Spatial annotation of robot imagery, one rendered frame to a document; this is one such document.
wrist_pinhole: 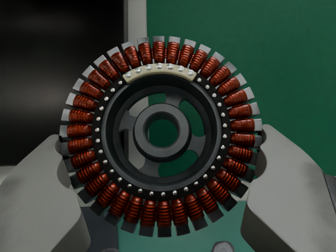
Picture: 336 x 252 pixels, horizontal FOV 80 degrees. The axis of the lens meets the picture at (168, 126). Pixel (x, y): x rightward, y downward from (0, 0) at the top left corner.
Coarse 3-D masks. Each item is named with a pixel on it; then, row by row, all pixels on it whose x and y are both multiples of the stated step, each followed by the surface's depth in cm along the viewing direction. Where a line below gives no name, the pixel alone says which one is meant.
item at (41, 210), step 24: (48, 144) 10; (24, 168) 9; (48, 168) 9; (0, 192) 8; (24, 192) 8; (48, 192) 7; (72, 192) 7; (0, 216) 7; (24, 216) 7; (48, 216) 7; (72, 216) 7; (0, 240) 6; (24, 240) 6; (48, 240) 6; (72, 240) 6
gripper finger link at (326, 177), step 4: (324, 176) 8; (328, 176) 8; (332, 176) 8; (328, 180) 8; (332, 180) 8; (328, 184) 7; (332, 184) 7; (328, 188) 7; (332, 188) 7; (332, 192) 7; (332, 196) 7; (332, 200) 7
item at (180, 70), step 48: (144, 48) 11; (192, 48) 12; (96, 96) 11; (144, 96) 14; (192, 96) 13; (240, 96) 11; (96, 144) 11; (144, 144) 12; (192, 144) 13; (240, 144) 11; (96, 192) 10; (144, 192) 10; (192, 192) 10; (240, 192) 11
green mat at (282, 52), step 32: (160, 0) 22; (192, 0) 22; (224, 0) 22; (256, 0) 22; (288, 0) 22; (320, 0) 22; (160, 32) 21; (192, 32) 21; (224, 32) 21; (256, 32) 21; (288, 32) 21; (320, 32) 21; (256, 64) 21; (288, 64) 21; (320, 64) 21; (160, 96) 20; (256, 96) 20; (288, 96) 20; (320, 96) 20; (160, 128) 20; (192, 128) 20; (288, 128) 20; (320, 128) 20; (192, 160) 19; (320, 160) 19
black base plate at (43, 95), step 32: (0, 0) 20; (32, 0) 20; (64, 0) 20; (96, 0) 20; (0, 32) 19; (32, 32) 19; (64, 32) 19; (96, 32) 19; (0, 64) 19; (32, 64) 19; (64, 64) 19; (0, 96) 18; (32, 96) 18; (64, 96) 18; (0, 128) 18; (32, 128) 18; (0, 160) 17
